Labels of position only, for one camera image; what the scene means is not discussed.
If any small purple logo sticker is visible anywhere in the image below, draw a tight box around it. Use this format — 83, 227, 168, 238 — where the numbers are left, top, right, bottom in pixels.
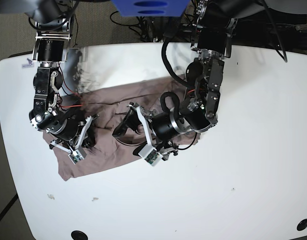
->
21, 58, 35, 69

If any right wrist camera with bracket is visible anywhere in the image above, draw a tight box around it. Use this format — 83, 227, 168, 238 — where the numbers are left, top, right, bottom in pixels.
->
48, 114, 99, 164

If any mauve T-shirt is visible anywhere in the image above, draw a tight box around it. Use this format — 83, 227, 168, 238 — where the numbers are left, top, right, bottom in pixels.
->
53, 77, 186, 181

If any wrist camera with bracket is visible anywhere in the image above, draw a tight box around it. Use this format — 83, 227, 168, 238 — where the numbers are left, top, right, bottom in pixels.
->
48, 114, 99, 164
128, 103, 179, 167

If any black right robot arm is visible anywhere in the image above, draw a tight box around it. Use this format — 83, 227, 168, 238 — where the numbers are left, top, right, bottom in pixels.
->
0, 0, 96, 152

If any blue plastic mount plate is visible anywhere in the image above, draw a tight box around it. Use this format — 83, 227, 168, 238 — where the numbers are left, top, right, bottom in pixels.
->
112, 0, 190, 17

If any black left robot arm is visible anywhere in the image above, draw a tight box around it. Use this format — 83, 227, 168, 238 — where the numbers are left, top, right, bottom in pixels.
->
112, 0, 307, 163

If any black table cable grommet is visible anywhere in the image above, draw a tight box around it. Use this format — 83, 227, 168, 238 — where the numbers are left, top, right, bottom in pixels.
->
296, 218, 307, 232

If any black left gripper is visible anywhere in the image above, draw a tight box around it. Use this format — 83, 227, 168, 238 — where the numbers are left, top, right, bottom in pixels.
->
112, 102, 178, 158

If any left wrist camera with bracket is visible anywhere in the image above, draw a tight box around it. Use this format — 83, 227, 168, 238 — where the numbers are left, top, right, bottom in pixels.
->
128, 103, 179, 167

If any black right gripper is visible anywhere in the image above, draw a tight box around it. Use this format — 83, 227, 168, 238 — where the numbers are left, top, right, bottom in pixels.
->
47, 114, 99, 150

